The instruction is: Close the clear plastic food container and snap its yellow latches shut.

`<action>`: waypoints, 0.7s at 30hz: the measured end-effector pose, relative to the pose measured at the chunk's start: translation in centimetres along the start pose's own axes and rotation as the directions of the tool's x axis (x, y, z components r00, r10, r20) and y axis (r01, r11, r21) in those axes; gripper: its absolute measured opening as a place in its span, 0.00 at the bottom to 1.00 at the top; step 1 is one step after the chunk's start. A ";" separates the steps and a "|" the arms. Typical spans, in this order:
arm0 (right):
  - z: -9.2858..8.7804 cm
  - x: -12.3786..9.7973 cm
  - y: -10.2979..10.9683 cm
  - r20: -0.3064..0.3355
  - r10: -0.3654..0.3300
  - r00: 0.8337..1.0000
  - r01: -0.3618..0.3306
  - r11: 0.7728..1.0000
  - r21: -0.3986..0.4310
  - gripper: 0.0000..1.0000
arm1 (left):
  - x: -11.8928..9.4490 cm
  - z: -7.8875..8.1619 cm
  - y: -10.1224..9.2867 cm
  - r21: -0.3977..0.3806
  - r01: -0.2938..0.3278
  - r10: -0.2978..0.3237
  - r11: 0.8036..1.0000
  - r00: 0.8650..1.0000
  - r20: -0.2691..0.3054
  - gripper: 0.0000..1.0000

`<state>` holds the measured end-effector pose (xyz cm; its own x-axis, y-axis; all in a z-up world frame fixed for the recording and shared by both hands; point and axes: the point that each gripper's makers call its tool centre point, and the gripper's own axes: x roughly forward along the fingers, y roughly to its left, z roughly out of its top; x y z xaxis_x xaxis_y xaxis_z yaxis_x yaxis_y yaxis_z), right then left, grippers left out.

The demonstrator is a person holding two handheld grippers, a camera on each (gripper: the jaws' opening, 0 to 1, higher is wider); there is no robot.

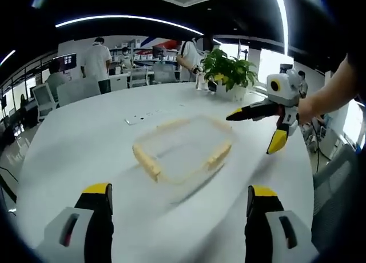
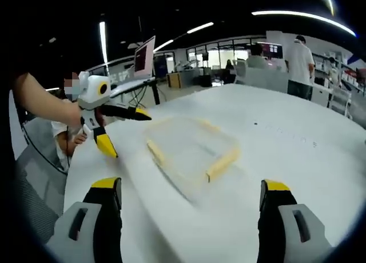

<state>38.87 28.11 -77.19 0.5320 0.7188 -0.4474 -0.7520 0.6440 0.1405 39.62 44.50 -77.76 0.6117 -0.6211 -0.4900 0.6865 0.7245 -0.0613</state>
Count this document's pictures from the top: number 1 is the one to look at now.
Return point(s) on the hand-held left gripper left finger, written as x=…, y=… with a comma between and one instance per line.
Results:
x=97, y=223

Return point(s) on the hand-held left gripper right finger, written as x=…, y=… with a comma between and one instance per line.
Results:
x=258, y=228

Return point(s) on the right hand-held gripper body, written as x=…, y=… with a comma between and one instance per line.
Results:
x=286, y=90

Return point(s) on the clear container lid yellow clips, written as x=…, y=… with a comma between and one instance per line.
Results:
x=148, y=161

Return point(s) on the person's right hand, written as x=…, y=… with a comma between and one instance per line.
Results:
x=306, y=111

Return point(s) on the white plant pot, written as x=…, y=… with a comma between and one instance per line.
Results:
x=236, y=93

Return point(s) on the green potted plant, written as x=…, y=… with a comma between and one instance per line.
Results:
x=223, y=65

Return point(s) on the clear bottle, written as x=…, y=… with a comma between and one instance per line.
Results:
x=201, y=83

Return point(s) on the grey mesh office chair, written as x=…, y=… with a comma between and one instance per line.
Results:
x=334, y=183

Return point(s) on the white storage shelf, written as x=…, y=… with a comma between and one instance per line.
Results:
x=143, y=55

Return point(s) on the long ceiling light strip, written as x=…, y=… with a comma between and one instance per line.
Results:
x=128, y=17

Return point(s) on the small wall monitor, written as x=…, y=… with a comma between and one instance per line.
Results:
x=68, y=61

